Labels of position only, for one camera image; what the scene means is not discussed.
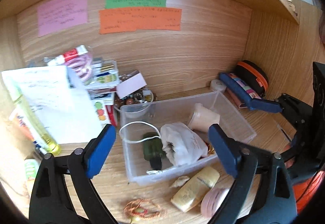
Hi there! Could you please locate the pink round compact case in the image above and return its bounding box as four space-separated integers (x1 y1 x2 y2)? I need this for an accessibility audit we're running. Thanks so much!
200 187 230 219

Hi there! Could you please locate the cream yellow lotion tube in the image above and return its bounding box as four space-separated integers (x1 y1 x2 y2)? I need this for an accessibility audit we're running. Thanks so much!
170 166 220 212

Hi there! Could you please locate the green orange white tube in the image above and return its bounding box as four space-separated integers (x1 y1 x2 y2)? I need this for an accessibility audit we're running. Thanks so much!
24 159 39 197

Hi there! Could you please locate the blue patterned pouch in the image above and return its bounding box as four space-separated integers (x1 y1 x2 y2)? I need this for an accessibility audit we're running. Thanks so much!
219 73 282 114

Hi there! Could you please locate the yellow liquid tube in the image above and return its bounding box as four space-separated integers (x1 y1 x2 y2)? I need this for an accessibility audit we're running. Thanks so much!
11 86 61 156

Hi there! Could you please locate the black orange round case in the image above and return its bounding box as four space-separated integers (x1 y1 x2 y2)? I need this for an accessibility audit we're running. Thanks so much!
234 60 269 97

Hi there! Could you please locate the white paper sheet stack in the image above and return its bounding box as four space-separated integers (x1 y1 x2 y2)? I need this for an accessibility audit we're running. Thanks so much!
1 65 102 144

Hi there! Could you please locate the fruit pattern card pack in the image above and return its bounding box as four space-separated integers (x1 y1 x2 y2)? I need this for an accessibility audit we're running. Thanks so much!
92 100 107 126

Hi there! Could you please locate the cream plastic cup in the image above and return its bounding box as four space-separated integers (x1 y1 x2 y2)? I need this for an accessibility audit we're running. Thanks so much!
187 103 220 133

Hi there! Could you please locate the small white round container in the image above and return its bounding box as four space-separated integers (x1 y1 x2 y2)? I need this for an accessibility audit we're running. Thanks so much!
209 79 226 93

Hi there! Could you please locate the dark green small bottle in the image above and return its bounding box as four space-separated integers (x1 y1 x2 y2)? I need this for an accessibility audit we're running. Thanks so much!
142 132 166 170

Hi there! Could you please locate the clear plastic bowl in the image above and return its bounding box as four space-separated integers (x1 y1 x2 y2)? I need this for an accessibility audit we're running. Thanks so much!
120 103 150 119

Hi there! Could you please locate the clear plastic storage bin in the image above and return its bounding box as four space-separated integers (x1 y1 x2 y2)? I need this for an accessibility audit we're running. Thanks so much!
120 92 256 185

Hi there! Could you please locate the stack of snack packets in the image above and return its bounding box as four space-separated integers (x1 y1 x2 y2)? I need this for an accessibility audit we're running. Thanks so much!
28 45 120 98

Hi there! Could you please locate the white small cardboard box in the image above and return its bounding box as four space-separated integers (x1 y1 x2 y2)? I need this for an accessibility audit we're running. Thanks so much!
116 73 146 98

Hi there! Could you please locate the orange sticky note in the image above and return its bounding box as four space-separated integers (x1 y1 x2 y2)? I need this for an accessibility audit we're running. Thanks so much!
99 7 182 34

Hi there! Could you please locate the pink sticky note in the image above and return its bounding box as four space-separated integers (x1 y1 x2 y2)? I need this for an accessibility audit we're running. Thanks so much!
37 0 88 37

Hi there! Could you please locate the green sticky note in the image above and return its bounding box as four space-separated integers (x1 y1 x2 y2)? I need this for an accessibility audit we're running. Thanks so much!
105 0 167 9

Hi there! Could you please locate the white cloth drawstring bag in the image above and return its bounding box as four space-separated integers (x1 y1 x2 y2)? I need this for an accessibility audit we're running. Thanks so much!
119 121 208 167

